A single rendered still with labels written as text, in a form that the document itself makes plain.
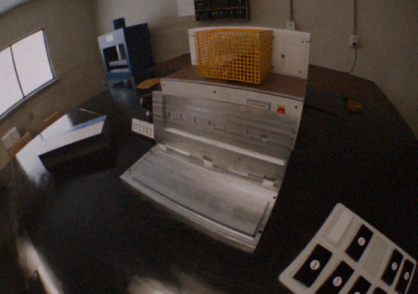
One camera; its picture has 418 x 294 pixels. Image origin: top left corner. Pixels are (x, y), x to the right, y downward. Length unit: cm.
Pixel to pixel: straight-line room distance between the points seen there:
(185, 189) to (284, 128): 30
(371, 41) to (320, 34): 60
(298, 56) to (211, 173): 53
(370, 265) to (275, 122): 46
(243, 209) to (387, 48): 213
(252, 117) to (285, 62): 37
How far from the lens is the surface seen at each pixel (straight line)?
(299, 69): 76
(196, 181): 52
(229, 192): 48
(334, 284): 45
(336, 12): 207
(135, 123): 80
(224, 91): 62
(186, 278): 42
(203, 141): 53
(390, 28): 229
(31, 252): 73
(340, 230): 50
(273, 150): 46
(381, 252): 57
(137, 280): 45
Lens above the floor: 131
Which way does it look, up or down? 36 degrees down
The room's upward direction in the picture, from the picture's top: 5 degrees counter-clockwise
